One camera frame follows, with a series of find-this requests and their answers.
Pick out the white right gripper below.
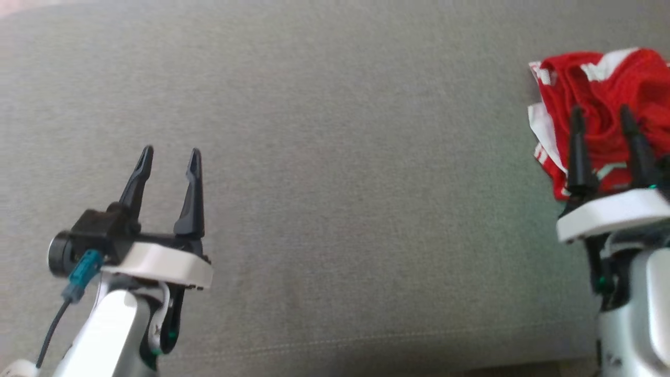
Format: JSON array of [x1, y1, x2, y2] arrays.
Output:
[[556, 104, 670, 311]]

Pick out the red shorts with white trim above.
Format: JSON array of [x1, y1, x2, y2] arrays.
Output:
[[539, 47, 670, 194]]

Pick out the large grey fabric sofa chaise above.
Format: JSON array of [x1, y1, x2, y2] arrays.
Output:
[[0, 0, 670, 377]]

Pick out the black cable with teal plug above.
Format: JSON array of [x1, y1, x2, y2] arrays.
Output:
[[36, 249, 104, 368]]

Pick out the red and white jersey shirt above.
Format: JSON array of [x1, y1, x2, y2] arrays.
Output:
[[528, 60, 634, 202]]

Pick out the white cable label tag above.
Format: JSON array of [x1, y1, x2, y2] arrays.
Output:
[[0, 359, 37, 377]]

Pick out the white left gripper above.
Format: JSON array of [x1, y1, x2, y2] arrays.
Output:
[[102, 146, 214, 358]]

